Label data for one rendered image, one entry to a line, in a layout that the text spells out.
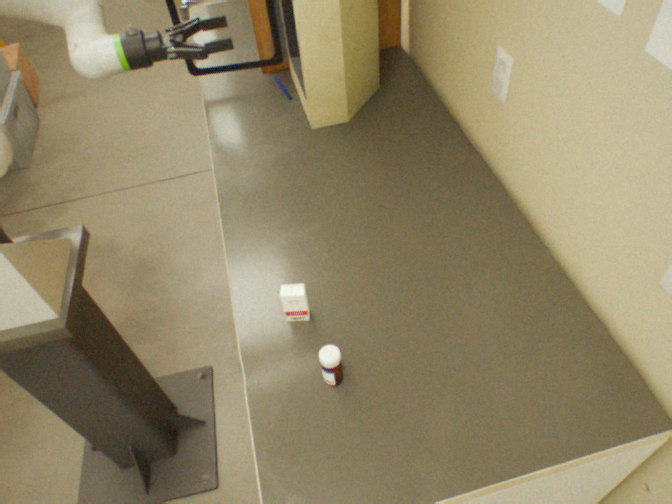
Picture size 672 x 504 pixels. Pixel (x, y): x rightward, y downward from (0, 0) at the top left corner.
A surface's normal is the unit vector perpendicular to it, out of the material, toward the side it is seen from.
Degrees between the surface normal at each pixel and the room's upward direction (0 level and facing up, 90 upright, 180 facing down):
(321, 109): 90
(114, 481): 0
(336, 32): 90
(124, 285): 0
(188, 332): 0
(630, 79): 90
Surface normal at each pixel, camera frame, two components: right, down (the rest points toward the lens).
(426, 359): -0.07, -0.65
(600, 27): -0.96, 0.24
